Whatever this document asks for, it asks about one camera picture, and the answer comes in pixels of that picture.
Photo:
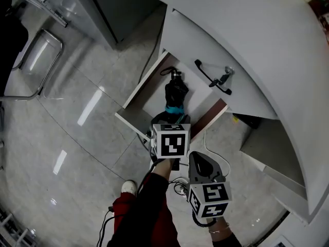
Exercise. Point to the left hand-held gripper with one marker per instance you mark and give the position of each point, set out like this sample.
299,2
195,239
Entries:
172,143

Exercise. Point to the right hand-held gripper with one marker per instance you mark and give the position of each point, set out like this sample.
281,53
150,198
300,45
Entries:
213,197

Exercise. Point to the black umbrella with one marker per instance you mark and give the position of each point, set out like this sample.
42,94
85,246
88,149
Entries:
174,91

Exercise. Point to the person's left forearm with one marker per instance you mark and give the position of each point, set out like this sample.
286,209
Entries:
151,204

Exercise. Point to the person's right forearm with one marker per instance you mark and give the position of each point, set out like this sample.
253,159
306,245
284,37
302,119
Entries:
223,237

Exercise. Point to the drawer key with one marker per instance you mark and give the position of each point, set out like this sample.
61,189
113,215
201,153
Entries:
223,77

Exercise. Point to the white desk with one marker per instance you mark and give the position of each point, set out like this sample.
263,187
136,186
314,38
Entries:
257,35

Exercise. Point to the person's white left shoe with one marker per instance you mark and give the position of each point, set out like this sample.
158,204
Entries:
128,186

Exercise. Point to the person's red trousers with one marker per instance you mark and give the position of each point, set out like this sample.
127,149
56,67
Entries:
123,215

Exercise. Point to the grey refrigerator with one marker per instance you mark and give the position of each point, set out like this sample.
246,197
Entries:
123,9

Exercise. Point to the black office chair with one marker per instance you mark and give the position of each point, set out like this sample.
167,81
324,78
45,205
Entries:
13,55

